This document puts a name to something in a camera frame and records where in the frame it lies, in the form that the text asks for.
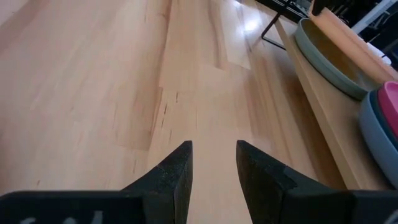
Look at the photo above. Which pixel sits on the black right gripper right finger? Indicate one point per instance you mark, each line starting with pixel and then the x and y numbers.
pixel 267 189

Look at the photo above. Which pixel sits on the black aluminium rig frame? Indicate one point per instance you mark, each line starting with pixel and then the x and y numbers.
pixel 280 7

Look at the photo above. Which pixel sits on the pale pink plate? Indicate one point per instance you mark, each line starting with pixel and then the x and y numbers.
pixel 351 46

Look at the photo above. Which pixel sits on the magenta plate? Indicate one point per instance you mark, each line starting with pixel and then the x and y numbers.
pixel 390 102

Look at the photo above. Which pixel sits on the dark teal plate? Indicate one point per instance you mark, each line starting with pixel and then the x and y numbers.
pixel 373 104

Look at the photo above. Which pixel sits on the light blue plate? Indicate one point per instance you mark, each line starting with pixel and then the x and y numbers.
pixel 323 67

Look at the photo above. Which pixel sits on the wooden shelf with black frame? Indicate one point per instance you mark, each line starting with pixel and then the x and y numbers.
pixel 335 124

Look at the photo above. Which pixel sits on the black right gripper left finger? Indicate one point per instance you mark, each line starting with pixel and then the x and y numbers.
pixel 168 186

